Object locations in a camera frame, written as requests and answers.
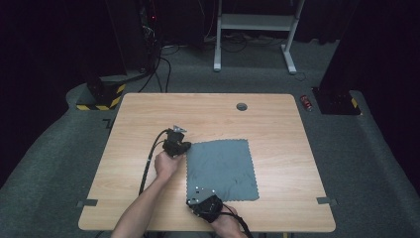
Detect black base with yellow mark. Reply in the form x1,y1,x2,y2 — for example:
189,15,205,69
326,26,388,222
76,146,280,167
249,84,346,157
311,86,363,116

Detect person's left hand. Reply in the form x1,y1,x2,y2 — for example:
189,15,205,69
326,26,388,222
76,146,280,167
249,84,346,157
154,150,184,182

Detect grey cloth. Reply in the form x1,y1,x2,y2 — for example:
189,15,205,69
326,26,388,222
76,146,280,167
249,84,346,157
185,138,261,203

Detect black yellow striped base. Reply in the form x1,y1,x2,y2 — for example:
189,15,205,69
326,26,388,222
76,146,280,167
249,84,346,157
75,72,128,112

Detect white metal stand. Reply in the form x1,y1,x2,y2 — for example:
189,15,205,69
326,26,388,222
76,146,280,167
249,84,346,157
212,0,307,75

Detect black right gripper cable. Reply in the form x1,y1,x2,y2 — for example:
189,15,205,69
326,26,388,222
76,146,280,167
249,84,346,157
220,202,255,238

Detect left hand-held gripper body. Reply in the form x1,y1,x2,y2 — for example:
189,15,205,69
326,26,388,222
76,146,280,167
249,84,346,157
161,124,188,159

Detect person's right hand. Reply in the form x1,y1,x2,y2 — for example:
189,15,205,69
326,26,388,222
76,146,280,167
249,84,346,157
210,204,246,238

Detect black column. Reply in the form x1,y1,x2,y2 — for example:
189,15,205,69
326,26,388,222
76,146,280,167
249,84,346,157
317,0,363,97

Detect black cabinet with red light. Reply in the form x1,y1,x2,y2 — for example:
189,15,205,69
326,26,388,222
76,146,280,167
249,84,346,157
105,0,159,75

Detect grey tape piece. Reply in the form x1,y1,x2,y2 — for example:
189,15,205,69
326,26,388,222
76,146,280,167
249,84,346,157
75,198,99,209
315,196,339,206

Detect black floor cables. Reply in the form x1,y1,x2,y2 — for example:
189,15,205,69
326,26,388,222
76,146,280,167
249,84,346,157
138,44,181,94

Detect red can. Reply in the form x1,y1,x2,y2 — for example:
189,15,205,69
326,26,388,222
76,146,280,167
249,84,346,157
299,94,314,113

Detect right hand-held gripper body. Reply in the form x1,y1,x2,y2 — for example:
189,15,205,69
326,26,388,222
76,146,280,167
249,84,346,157
186,185,224,224

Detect cables under white stand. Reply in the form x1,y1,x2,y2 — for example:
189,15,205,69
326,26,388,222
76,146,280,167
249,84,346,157
204,31,286,55

